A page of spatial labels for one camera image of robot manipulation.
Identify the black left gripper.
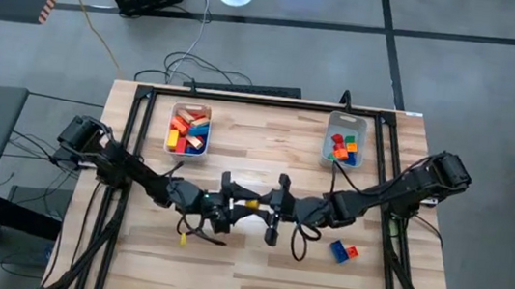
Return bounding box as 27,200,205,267
198,170,263,238

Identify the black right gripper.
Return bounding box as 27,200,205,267
255,171,330,253

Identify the wooden block with blue side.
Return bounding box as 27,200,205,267
184,132,206,151

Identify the red wooden block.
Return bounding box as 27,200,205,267
174,135,189,155

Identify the yellow long block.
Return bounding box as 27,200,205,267
165,128,182,151

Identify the long wooden block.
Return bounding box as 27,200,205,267
176,107,197,125

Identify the white plastic bin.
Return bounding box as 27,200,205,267
318,108,371,173
162,100,215,159

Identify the black clamp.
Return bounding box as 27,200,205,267
337,89,355,114

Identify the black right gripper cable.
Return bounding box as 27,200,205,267
288,157,359,269

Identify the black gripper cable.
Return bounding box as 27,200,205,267
288,157,359,269
173,211,232,248

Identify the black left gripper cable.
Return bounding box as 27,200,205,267
173,211,232,248

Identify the black table frame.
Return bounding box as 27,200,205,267
43,72,480,289

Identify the black floor cable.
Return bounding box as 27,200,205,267
132,45,257,97

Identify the white cable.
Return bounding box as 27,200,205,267
166,0,221,90

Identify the yellow cable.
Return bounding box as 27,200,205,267
31,0,133,79

